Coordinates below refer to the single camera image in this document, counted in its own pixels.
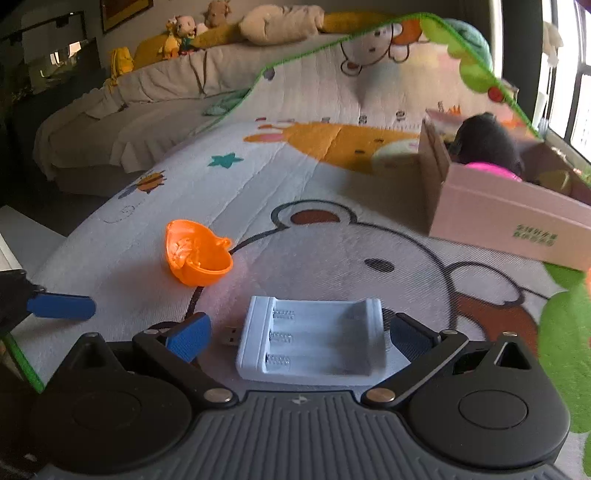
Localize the stuffed animals on sofa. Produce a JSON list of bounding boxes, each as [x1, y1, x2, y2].
[[239, 4, 326, 45]]

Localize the cartoon play mat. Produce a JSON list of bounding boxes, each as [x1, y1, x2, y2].
[[28, 11, 591, 435]]

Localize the brown plush toy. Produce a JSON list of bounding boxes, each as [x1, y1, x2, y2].
[[204, 0, 232, 28]]

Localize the dark cabinet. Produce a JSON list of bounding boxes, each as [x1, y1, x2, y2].
[[0, 11, 107, 121]]

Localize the pink cardboard box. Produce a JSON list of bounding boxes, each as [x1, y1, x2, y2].
[[418, 108, 591, 272]]

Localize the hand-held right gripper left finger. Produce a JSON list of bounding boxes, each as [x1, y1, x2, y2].
[[69, 311, 236, 409]]

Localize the tan toy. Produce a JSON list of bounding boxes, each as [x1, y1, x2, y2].
[[538, 170, 573, 195]]

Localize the white board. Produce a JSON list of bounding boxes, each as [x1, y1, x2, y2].
[[0, 205, 68, 273]]

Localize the short yellow cushion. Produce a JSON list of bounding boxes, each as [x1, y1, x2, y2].
[[321, 11, 393, 34]]

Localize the long yellow cushion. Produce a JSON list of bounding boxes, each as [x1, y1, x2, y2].
[[133, 23, 241, 70]]

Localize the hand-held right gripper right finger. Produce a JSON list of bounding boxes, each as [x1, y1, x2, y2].
[[362, 312, 534, 409]]

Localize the pink toy strainer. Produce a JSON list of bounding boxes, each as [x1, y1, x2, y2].
[[464, 161, 522, 182]]

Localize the window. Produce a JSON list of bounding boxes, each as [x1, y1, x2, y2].
[[531, 0, 591, 162]]

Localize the orange pumpkin toy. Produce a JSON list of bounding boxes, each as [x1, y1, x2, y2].
[[165, 219, 233, 288]]

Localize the framed red picture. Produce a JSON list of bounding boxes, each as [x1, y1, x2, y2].
[[100, 0, 154, 34]]

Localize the white battery charger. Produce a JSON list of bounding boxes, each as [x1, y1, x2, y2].
[[217, 295, 389, 386]]

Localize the yellow backpack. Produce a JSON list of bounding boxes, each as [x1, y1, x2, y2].
[[104, 47, 134, 90]]

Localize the black plush toy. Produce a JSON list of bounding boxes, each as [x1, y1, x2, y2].
[[450, 113, 525, 178]]

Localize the pink yellow plush doll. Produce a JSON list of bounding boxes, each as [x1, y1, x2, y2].
[[159, 15, 208, 58]]

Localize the green cushion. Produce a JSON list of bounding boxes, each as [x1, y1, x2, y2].
[[443, 17, 495, 65]]

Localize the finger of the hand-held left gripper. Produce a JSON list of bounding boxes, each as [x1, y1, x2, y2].
[[27, 292, 97, 322]]

